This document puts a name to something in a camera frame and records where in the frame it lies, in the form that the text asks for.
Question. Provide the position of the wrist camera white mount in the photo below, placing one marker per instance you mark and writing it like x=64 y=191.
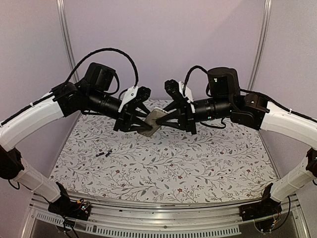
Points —
x=135 y=95
x=178 y=91

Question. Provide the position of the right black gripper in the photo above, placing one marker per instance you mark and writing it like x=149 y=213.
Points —
x=184 y=115

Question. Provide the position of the right aluminium frame post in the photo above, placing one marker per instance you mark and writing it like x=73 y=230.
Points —
x=261 y=43

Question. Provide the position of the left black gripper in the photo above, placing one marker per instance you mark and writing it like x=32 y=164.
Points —
x=130 y=109

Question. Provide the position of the floral patterned table mat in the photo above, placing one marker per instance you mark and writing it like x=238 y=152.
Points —
x=214 y=165

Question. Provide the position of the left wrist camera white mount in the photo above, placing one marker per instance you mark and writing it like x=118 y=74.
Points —
x=135 y=95

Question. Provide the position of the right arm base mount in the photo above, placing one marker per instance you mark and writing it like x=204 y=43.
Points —
x=265 y=207

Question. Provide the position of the white remote control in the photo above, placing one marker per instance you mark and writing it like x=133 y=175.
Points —
x=155 y=114

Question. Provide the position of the left aluminium frame post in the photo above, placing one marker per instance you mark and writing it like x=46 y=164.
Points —
x=65 y=32

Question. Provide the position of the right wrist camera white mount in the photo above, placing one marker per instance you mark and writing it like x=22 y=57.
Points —
x=178 y=91

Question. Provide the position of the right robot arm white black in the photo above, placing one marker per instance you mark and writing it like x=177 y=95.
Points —
x=248 y=108

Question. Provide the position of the aluminium frame post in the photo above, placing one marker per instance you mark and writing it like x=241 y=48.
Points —
x=65 y=32
x=261 y=43

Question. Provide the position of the front aluminium rail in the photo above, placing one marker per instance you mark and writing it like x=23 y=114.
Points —
x=115 y=218

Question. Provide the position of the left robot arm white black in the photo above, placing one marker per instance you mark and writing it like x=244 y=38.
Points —
x=89 y=96

